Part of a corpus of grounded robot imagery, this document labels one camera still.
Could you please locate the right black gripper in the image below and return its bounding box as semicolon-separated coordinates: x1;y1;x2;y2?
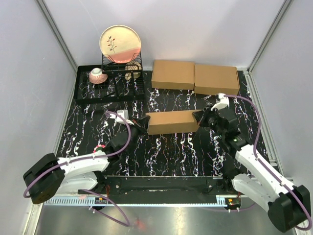
192;105;224;138

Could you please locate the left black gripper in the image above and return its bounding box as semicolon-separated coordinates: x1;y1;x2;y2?
124;117;151;157

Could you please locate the cardboard box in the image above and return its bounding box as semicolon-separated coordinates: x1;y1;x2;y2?
146;110;199;135
194;64;240;95
152;60;195;90

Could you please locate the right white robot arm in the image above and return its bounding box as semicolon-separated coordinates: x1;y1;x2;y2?
193;107;312;233

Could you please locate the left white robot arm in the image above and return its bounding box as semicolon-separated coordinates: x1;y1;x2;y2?
23;111;151;204

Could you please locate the pink green flower coaster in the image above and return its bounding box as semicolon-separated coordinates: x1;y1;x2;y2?
93;144;105;152

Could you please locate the cream ceramic mug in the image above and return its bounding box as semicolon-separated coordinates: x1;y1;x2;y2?
125;61;142;81

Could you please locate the pink patterned bowl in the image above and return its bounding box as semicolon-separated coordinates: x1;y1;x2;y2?
89;68;108;84

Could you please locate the cream pink floral plate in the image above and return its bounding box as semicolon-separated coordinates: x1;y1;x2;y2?
99;25;141;64

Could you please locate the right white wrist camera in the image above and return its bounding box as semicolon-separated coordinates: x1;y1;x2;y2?
211;93;229;111

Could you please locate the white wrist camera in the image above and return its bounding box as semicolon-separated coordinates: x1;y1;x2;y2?
211;93;229;111
107;110;135;126

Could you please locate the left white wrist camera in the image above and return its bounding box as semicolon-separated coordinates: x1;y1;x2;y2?
107;110;135;126

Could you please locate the black wire tray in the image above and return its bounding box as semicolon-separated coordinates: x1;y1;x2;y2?
73;65;145;105

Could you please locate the black wire plate rack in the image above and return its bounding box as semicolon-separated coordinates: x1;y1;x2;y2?
101;52;143;77

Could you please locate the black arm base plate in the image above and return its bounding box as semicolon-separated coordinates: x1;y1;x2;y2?
91;176;239;195

